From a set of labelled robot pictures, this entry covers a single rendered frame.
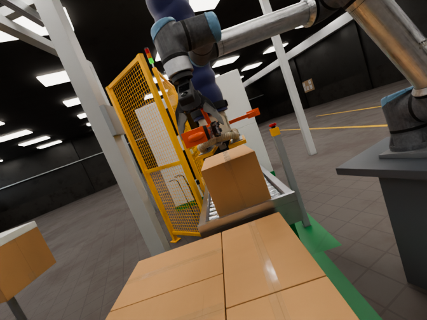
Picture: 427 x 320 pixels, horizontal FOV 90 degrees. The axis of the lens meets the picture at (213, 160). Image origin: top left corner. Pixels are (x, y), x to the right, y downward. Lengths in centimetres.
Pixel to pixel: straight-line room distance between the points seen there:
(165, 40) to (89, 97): 170
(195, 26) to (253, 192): 111
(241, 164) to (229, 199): 27
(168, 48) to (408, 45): 85
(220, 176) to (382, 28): 108
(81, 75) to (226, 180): 168
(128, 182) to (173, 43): 173
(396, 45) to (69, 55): 236
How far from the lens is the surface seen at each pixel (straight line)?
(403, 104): 128
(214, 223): 151
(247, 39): 97
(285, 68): 451
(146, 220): 236
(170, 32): 76
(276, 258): 110
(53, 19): 268
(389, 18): 108
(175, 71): 72
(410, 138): 131
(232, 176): 149
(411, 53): 112
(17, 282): 222
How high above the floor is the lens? 119
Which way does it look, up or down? 8 degrees down
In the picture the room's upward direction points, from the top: 21 degrees counter-clockwise
